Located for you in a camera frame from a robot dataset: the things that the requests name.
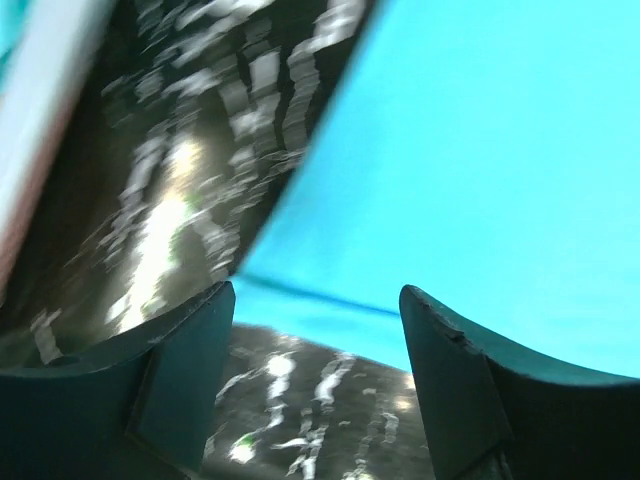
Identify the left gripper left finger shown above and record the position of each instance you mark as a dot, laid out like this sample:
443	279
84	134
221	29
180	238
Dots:
139	405

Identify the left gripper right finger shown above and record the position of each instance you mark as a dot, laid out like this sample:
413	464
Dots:
495	409

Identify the bright blue t shirt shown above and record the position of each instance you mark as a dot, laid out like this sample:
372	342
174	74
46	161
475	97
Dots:
486	152

